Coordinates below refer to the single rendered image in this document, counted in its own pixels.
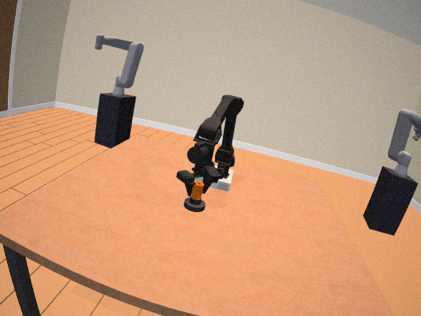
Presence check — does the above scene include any orange knob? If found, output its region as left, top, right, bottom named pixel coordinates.
left=191, top=182, right=204, bottom=200

